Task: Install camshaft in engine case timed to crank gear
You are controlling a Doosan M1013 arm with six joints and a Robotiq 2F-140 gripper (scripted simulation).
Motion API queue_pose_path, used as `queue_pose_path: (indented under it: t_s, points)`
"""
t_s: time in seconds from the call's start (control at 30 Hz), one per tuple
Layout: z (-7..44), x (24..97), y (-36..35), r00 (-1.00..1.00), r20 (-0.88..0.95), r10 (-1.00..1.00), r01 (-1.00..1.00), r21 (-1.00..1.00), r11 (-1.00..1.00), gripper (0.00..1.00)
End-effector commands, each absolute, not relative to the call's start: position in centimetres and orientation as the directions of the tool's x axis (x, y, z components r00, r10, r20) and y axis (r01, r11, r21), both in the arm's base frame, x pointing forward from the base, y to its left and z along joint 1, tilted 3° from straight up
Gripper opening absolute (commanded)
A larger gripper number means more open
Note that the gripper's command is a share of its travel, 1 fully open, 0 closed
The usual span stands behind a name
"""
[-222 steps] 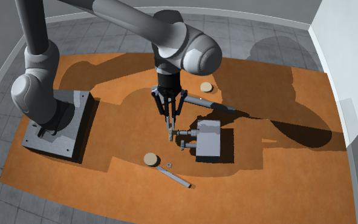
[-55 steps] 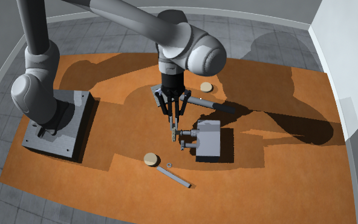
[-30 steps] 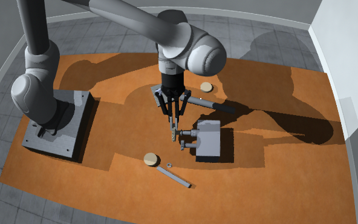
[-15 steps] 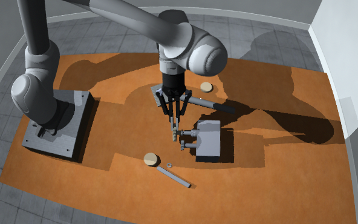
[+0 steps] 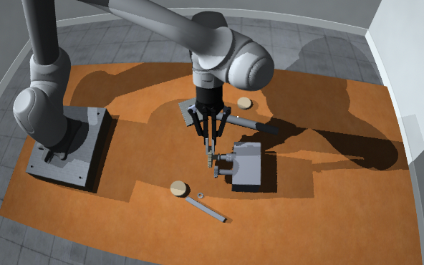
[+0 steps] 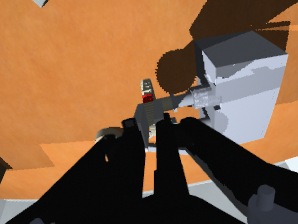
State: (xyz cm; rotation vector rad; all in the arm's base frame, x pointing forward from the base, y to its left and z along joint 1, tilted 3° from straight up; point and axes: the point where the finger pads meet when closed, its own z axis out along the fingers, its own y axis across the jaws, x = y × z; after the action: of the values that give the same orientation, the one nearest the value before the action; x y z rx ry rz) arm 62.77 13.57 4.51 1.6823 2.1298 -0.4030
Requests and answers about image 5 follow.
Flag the grey flat bar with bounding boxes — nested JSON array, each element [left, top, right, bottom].
[[185, 196, 225, 222]]

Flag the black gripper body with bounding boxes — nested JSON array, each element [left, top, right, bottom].
[[195, 85, 224, 117]]

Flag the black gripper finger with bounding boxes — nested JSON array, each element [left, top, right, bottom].
[[188, 105, 209, 155], [211, 105, 231, 155]]

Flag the beige round disc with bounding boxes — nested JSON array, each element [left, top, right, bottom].
[[237, 97, 251, 110]]

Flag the beige short cylinder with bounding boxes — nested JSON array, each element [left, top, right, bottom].
[[170, 180, 187, 197]]

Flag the grey shaft with beige toothed gear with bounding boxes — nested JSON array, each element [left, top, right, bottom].
[[208, 146, 226, 168]]

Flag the long grey metal rod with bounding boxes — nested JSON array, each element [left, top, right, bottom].
[[216, 112, 279, 135]]

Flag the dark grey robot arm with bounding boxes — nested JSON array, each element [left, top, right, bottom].
[[13, 0, 274, 162]]

